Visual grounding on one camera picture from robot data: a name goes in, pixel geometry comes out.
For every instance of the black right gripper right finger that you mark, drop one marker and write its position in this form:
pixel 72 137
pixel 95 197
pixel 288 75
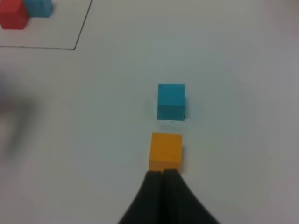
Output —
pixel 179 204

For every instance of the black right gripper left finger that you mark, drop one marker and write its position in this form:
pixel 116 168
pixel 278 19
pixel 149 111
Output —
pixel 145 207

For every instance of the orange block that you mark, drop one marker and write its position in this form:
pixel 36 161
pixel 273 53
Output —
pixel 165 151

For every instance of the blue template block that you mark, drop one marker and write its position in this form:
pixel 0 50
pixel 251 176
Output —
pixel 39 8

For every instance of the red template block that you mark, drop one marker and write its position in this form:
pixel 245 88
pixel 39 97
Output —
pixel 13 14

